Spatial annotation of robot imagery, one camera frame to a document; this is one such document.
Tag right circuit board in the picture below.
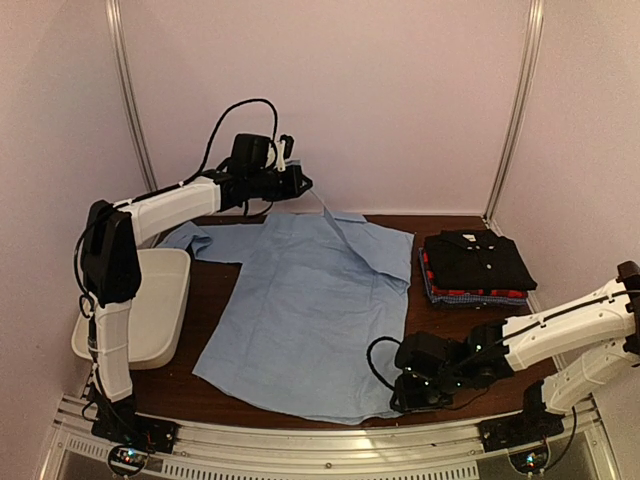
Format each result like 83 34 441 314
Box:
509 446 550 476

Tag left aluminium frame post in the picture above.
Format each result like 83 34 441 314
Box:
104 0 158 192

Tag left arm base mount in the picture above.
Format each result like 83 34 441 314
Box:
91 401 178 454

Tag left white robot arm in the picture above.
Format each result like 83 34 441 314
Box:
74 133 313 403

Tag circuit board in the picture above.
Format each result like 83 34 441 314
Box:
107 445 150 477
509 446 550 476

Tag left circuit board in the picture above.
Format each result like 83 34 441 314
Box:
107 445 150 477

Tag folded black shirt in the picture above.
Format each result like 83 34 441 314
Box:
423 229 537 292

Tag right aluminium frame post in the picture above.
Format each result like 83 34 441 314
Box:
482 0 545 227

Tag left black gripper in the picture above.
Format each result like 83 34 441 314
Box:
248 164 313 202

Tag aluminium frame post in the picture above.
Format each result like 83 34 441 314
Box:
482 0 545 227
104 0 158 192

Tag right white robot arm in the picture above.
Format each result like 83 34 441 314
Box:
390 261 639 442

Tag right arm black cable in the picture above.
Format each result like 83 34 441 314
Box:
366 337 406 401

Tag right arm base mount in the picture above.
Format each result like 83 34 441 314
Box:
478 404 564 452

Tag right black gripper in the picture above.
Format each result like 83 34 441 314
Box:
390 372 465 415

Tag folded blue checked shirt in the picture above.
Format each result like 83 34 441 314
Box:
420 261 528 308

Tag light blue long sleeve shirt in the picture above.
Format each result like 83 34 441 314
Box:
162 210 414 425

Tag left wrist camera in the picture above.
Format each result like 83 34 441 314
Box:
266 134 295 172

